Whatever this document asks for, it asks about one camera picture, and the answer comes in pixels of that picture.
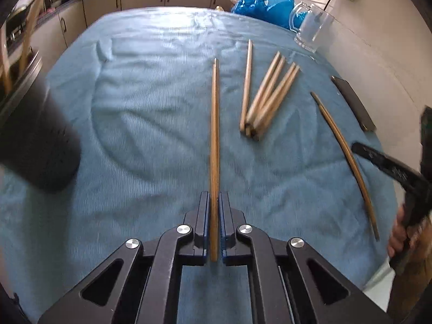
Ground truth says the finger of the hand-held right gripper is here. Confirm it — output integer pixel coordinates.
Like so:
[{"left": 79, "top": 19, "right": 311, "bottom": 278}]
[{"left": 351, "top": 142, "right": 430, "bottom": 193}]

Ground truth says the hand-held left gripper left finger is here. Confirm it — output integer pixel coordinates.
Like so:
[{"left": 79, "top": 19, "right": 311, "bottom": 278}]
[{"left": 37, "top": 191, "right": 211, "bottom": 324}]

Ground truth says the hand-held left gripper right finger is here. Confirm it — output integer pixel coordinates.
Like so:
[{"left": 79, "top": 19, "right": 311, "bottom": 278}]
[{"left": 219, "top": 191, "right": 394, "bottom": 324}]

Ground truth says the dark brown wooden chopstick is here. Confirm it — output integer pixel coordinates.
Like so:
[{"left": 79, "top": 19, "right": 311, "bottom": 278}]
[
  {"left": 317, "top": 103, "right": 379, "bottom": 241},
  {"left": 209, "top": 57, "right": 218, "bottom": 262},
  {"left": 310, "top": 91, "right": 380, "bottom": 242},
  {"left": 213, "top": 60, "right": 221, "bottom": 262}
]

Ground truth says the light wooden chopstick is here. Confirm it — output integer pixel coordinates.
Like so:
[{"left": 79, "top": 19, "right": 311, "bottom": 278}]
[
  {"left": 246, "top": 51, "right": 281, "bottom": 136},
  {"left": 18, "top": 0, "right": 57, "bottom": 75},
  {"left": 249, "top": 56, "right": 287, "bottom": 138},
  {"left": 239, "top": 39, "right": 254, "bottom": 133},
  {"left": 255, "top": 66, "right": 302, "bottom": 141},
  {"left": 253, "top": 62, "right": 297, "bottom": 140}
]

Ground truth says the black perforated chopstick holder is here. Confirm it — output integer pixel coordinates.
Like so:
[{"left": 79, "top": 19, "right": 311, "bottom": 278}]
[{"left": 0, "top": 49, "right": 82, "bottom": 194}]

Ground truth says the person's right forearm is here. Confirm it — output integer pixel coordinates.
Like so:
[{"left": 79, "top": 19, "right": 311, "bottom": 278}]
[{"left": 388, "top": 243, "right": 432, "bottom": 316}]

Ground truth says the person's right hand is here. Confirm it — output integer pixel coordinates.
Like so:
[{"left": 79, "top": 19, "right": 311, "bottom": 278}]
[{"left": 387, "top": 205, "right": 419, "bottom": 259}]

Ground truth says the black smartphone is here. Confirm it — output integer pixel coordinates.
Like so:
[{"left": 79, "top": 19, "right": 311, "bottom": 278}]
[{"left": 331, "top": 75, "right": 377, "bottom": 133}]

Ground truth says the blue tablecloth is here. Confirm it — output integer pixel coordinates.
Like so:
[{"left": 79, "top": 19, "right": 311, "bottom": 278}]
[{"left": 0, "top": 7, "right": 399, "bottom": 324}]

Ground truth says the clear glass mug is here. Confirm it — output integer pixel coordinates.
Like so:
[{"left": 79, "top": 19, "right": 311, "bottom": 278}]
[{"left": 289, "top": 2, "right": 335, "bottom": 54}]

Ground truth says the blue plastic bag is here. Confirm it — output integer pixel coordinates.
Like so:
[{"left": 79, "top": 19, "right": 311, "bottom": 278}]
[{"left": 231, "top": 0, "right": 306, "bottom": 29}]

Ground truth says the gas stove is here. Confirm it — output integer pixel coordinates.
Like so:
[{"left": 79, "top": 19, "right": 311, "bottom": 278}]
[{"left": 5, "top": 8, "right": 32, "bottom": 51}]

